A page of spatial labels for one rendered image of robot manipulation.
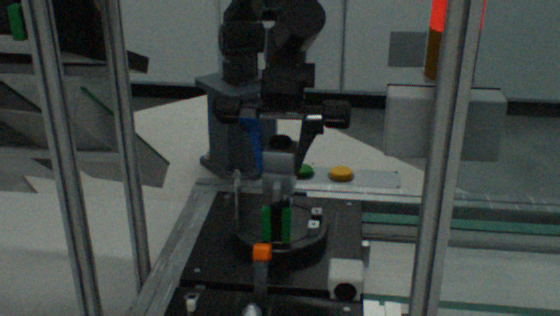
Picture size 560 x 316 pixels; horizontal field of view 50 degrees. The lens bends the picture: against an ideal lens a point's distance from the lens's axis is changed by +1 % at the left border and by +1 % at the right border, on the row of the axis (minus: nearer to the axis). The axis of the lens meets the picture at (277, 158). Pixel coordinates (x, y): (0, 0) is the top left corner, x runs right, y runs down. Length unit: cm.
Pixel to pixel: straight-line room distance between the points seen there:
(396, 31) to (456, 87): 325
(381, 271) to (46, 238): 59
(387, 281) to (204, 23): 324
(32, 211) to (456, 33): 90
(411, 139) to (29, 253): 71
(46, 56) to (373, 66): 341
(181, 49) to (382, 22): 132
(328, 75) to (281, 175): 317
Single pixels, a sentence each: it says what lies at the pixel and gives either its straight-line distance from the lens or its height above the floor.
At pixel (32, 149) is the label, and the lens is 88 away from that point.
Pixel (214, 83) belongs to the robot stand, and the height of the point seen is 106.
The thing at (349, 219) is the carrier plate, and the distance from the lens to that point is 93.
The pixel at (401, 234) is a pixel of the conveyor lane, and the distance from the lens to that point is 99.
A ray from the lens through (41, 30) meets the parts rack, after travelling 60.
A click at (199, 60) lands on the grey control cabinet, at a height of 29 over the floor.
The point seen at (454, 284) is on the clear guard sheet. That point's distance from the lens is 74.
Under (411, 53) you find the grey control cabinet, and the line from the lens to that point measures 390.
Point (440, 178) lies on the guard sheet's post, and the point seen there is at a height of 116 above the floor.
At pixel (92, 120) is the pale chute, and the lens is 79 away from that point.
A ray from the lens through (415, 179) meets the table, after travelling 130.
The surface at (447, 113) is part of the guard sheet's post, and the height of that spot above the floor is 124.
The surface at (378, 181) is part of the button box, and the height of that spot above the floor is 96.
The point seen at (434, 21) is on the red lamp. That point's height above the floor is 132.
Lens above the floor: 146
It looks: 26 degrees down
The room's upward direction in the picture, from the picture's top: straight up
